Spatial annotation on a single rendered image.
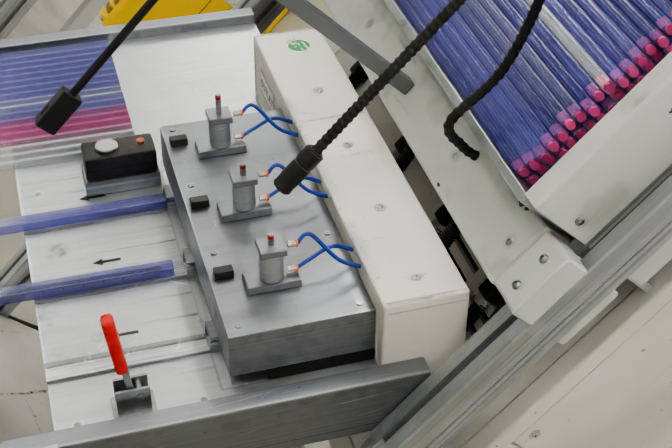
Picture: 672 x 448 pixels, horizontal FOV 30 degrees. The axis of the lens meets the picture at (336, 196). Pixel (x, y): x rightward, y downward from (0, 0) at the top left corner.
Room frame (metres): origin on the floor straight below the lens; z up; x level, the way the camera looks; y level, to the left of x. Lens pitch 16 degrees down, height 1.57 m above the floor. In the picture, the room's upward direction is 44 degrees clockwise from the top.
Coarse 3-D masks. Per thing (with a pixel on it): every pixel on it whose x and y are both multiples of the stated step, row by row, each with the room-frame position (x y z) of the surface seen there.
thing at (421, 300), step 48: (288, 48) 1.40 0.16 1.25; (288, 96) 1.31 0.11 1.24; (336, 96) 1.32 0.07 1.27; (336, 144) 1.24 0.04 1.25; (384, 144) 1.25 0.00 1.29; (336, 192) 1.17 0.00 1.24; (384, 192) 1.18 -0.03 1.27; (384, 240) 1.11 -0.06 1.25; (432, 240) 1.12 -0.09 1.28; (384, 288) 1.05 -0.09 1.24; (432, 288) 1.06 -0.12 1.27; (384, 336) 1.04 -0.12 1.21; (432, 336) 1.07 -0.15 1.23
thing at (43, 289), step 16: (96, 272) 1.11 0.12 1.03; (112, 272) 1.12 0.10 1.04; (128, 272) 1.12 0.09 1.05; (144, 272) 1.12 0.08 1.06; (160, 272) 1.13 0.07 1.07; (0, 288) 1.07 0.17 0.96; (16, 288) 1.08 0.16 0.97; (32, 288) 1.08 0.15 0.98; (48, 288) 1.08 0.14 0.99; (64, 288) 1.09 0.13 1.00; (80, 288) 1.10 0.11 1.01; (96, 288) 1.11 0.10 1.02; (0, 304) 1.06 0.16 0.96
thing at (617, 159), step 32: (384, 0) 1.32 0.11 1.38; (416, 32) 1.26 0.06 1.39; (448, 96) 1.16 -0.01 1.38; (640, 96) 1.01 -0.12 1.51; (480, 128) 1.11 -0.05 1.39; (608, 128) 1.01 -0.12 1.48; (640, 128) 1.01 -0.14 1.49; (576, 160) 1.01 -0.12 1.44; (608, 160) 1.01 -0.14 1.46; (640, 160) 1.03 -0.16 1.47; (544, 192) 1.01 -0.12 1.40; (576, 192) 1.02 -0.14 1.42; (608, 192) 1.03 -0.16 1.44; (640, 192) 1.05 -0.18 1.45; (576, 224) 1.03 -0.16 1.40
